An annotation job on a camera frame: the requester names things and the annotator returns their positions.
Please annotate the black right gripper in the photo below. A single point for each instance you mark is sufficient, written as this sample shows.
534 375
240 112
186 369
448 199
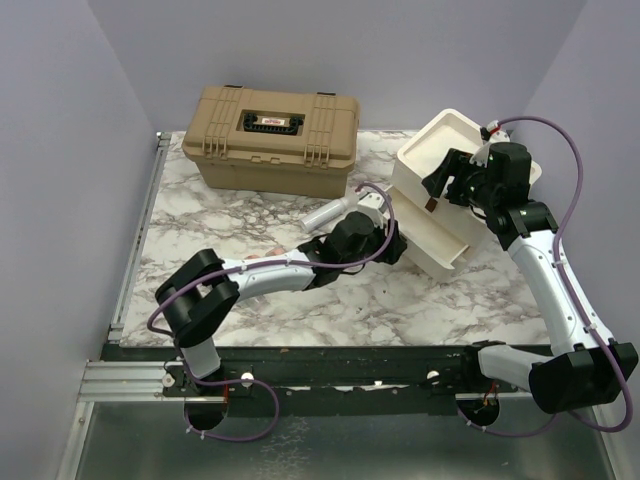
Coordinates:
455 163

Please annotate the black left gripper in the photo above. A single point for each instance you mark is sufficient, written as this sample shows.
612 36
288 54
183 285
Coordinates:
393 249

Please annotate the white drawer organizer box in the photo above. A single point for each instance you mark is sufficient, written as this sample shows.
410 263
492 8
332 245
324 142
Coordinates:
440 160

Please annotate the white pull-out drawer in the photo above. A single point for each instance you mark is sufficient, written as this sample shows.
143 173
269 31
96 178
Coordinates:
436 251

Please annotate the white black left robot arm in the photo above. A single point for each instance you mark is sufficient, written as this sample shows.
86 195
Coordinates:
196 299

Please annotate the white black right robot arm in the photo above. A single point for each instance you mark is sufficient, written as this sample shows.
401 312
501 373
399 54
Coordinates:
586 366

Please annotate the white cosmetic tube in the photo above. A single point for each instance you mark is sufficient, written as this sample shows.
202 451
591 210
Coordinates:
328 212

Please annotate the tan plastic tool case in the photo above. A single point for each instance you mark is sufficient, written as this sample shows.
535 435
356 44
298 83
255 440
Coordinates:
314 163

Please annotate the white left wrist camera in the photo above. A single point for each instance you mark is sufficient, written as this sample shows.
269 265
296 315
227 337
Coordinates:
375 206

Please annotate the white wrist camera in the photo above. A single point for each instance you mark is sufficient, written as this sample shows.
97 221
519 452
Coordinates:
375 206
490 134

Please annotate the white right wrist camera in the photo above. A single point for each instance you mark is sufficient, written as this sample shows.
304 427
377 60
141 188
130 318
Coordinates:
490 134

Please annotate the black front mounting rail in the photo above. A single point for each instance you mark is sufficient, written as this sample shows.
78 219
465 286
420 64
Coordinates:
259 382

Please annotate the black case carry handle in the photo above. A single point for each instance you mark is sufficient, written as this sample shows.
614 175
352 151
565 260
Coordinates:
289 126

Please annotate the aluminium table edge rail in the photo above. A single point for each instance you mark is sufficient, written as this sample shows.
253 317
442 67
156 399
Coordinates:
118 319

